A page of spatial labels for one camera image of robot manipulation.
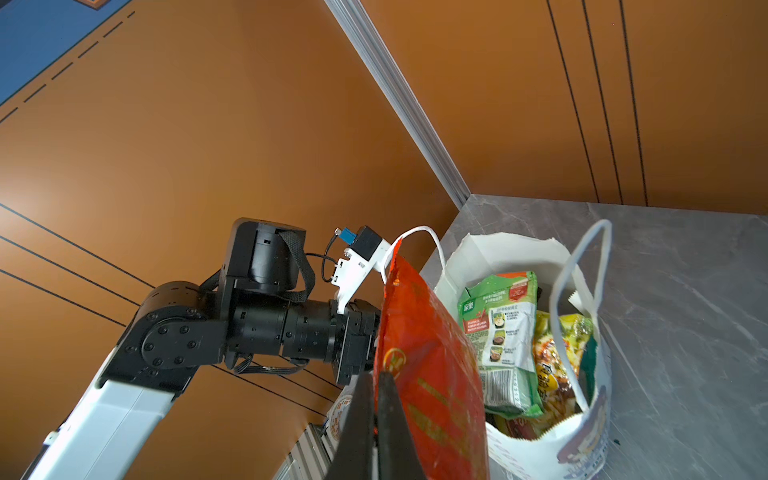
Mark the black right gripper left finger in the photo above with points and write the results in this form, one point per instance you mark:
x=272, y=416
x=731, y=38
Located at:
x=354, y=455

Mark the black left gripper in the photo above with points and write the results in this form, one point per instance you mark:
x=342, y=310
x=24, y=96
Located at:
x=355, y=345

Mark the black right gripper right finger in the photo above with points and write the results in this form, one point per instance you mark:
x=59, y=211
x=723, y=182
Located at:
x=397, y=456

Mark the red yellow snack packet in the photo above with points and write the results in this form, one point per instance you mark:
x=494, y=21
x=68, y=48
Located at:
x=436, y=377

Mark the green white snack bag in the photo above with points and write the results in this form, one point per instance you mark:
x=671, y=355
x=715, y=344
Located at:
x=498, y=315

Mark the yellow snack bag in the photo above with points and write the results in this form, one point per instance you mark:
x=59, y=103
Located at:
x=554, y=388

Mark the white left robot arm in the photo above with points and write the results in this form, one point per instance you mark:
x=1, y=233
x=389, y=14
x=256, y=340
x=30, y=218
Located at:
x=258, y=303

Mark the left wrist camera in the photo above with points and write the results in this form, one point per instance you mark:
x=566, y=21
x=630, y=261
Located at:
x=365, y=252

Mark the aluminium corner post left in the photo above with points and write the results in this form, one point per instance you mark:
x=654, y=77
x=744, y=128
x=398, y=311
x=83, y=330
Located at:
x=360, y=30

